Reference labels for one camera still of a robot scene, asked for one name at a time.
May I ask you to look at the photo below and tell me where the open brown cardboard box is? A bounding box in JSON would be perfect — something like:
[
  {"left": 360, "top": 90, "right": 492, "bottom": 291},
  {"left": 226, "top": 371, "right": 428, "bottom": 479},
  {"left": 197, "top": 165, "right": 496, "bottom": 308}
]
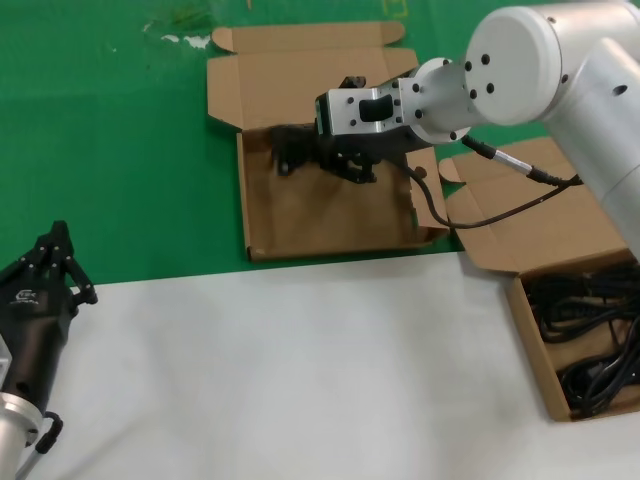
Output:
[
  {"left": 437, "top": 137, "right": 640, "bottom": 424},
  {"left": 205, "top": 20, "right": 451, "bottom": 264}
]

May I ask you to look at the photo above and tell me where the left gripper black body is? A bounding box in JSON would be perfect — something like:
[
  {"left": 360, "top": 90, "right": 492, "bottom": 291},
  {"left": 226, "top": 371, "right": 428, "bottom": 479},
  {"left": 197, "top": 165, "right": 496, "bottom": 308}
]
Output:
[{"left": 0, "top": 272, "right": 81, "bottom": 410}]

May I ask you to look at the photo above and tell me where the left arm cable with plug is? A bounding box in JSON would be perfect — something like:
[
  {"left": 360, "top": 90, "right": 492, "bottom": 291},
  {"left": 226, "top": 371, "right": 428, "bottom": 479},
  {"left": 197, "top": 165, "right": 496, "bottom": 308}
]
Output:
[{"left": 14, "top": 409, "right": 65, "bottom": 480}]

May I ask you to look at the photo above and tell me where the green table cloth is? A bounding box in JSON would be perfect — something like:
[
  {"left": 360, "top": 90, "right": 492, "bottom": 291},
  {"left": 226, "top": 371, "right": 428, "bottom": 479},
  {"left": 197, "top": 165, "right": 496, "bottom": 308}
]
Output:
[{"left": 0, "top": 0, "right": 640, "bottom": 289}]

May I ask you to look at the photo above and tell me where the left silver wrist camera mount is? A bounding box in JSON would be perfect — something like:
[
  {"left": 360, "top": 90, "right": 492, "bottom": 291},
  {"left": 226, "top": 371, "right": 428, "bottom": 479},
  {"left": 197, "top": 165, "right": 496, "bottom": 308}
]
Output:
[{"left": 0, "top": 335, "right": 13, "bottom": 387}]

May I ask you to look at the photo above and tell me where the right silver wrist camera mount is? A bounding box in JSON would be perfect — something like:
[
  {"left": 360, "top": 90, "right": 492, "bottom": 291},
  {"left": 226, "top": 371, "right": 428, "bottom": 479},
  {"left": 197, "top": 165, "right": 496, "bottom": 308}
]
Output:
[{"left": 314, "top": 82, "right": 422, "bottom": 139}]

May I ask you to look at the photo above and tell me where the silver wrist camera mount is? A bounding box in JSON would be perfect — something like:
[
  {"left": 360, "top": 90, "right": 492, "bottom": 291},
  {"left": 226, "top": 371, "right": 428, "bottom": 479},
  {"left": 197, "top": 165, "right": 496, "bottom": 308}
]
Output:
[
  {"left": 0, "top": 335, "right": 13, "bottom": 387},
  {"left": 314, "top": 82, "right": 422, "bottom": 139}
]

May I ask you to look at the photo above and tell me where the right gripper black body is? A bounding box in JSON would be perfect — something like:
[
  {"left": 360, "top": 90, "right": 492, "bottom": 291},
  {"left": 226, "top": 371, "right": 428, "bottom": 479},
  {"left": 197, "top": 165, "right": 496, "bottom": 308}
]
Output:
[{"left": 318, "top": 127, "right": 432, "bottom": 167}]

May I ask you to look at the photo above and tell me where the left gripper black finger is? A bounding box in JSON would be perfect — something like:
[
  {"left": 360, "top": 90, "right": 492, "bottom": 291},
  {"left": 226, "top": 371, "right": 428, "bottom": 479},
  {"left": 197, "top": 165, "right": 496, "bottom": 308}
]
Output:
[
  {"left": 48, "top": 221, "right": 99, "bottom": 307},
  {"left": 3, "top": 220, "right": 62, "bottom": 282}
]

